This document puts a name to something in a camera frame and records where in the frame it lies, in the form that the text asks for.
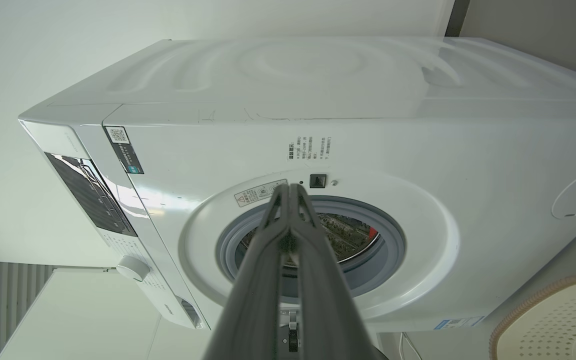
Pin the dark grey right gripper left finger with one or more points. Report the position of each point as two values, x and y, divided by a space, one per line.
253 300

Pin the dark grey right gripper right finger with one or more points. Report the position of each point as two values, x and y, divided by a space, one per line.
323 310

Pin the red and white garment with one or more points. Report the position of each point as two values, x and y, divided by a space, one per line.
373 233

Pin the stainless steel washing machine drum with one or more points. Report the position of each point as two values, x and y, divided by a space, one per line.
345 237

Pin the white washing machine dial knob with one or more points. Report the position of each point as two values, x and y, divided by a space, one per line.
133 268

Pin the cream perforated laundry basket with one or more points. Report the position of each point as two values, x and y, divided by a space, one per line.
558 325

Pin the grey rubber door gasket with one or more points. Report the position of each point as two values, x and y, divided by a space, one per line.
390 250

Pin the white warning triangle sticker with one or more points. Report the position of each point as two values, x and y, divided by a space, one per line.
260 192

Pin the blue energy label sticker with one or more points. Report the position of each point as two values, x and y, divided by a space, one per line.
458 322

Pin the white cabinet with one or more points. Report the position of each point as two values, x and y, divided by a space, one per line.
83 320

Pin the white front-load washing machine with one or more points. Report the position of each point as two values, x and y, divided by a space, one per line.
368 125

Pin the black glossy control panel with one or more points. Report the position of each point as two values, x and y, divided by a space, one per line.
90 192

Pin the dark QR code sticker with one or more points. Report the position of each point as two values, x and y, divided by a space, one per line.
124 149

